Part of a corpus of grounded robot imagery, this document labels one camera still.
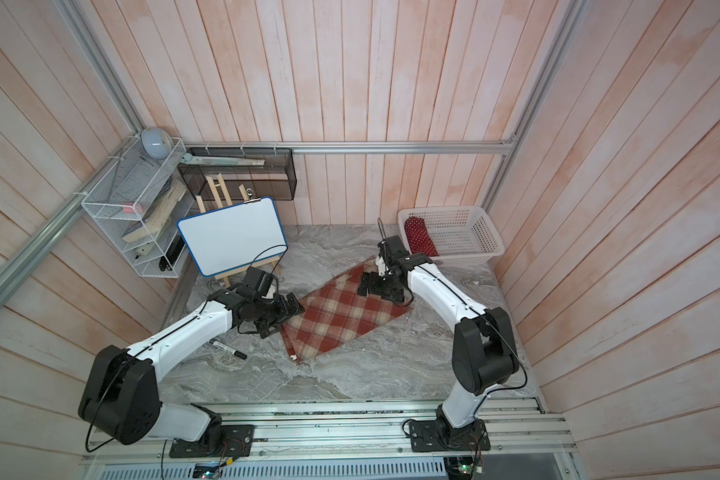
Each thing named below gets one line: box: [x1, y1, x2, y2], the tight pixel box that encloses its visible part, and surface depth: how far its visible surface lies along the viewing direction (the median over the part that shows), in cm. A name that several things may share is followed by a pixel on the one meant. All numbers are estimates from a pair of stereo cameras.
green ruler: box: [180, 153, 266, 166], surface depth 91 cm
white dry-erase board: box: [177, 197, 289, 277], surface depth 92 cm
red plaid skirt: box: [281, 255, 413, 363], surface depth 95 cm
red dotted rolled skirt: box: [404, 216, 439, 257], surface depth 115 cm
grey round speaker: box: [141, 127, 173, 160], surface depth 84 cm
